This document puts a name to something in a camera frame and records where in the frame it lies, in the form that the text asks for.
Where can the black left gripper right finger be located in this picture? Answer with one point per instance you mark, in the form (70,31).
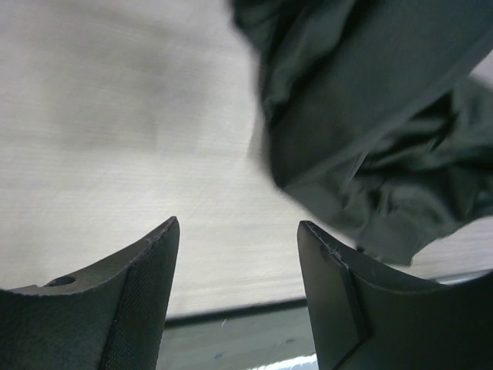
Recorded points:
(366,315)

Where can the black t-shirt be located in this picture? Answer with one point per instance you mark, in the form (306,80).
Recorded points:
(373,122)

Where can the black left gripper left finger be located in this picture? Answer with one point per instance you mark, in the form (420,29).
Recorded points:
(109,315)

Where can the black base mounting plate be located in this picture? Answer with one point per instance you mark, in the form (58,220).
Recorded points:
(231,324)

